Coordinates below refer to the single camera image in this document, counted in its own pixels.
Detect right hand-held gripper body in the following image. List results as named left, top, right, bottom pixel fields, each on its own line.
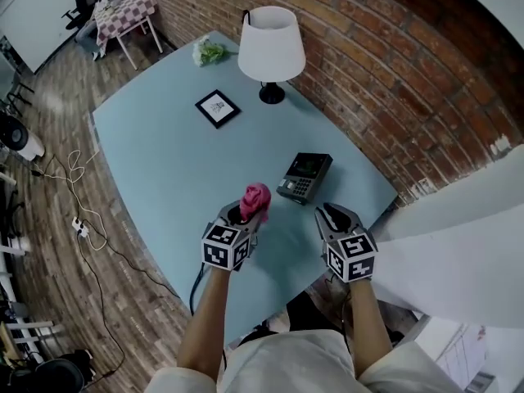
left=320, top=229, right=377, bottom=285

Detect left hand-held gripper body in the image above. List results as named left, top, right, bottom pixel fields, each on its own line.
left=200, top=218, right=263, bottom=271

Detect pink cloth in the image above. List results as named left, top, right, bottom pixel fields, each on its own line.
left=238, top=182, right=273, bottom=224

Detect person's left forearm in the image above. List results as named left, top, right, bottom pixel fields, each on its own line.
left=175, top=267, right=233, bottom=379

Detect person's right forearm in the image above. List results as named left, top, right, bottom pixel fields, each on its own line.
left=349, top=279, right=395, bottom=381

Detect checkered cloth table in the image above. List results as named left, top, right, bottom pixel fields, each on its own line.
left=93, top=0, right=165, bottom=72

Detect person's dark trousers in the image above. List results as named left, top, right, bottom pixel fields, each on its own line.
left=228, top=290, right=354, bottom=344

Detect light blue table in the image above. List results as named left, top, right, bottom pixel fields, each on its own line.
left=91, top=30, right=400, bottom=346

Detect person's cream shirt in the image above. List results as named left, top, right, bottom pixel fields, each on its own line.
left=152, top=328, right=464, bottom=393

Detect grid printed paper sheet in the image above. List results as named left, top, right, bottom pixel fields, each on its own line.
left=435, top=323, right=491, bottom=389

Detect white flower bunch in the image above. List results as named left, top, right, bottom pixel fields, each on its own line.
left=192, top=34, right=229, bottom=69

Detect white shade table lamp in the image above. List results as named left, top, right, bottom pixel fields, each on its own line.
left=237, top=6, right=307, bottom=106

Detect black swivel chair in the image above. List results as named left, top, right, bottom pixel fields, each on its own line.
left=0, top=349, right=98, bottom=393

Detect white metal rack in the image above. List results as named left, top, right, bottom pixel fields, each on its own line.
left=0, top=234, right=67, bottom=364

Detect white floor fan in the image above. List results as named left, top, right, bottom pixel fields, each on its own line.
left=0, top=110, right=47, bottom=163

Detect black office chair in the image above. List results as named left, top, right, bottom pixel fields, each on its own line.
left=61, top=0, right=90, bottom=32

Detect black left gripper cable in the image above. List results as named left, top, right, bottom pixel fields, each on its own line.
left=189, top=259, right=210, bottom=315

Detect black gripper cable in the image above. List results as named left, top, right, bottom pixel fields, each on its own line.
left=189, top=259, right=210, bottom=315
left=325, top=274, right=354, bottom=356

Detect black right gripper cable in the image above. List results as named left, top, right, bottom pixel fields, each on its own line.
left=325, top=274, right=354, bottom=356

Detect long black floor cable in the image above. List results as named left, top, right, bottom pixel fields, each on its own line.
left=31, top=152, right=182, bottom=385

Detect black picture frame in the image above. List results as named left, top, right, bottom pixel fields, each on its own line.
left=194, top=88, right=242, bottom=130

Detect white power strip with cable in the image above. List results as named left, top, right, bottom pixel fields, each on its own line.
left=66, top=149, right=109, bottom=253

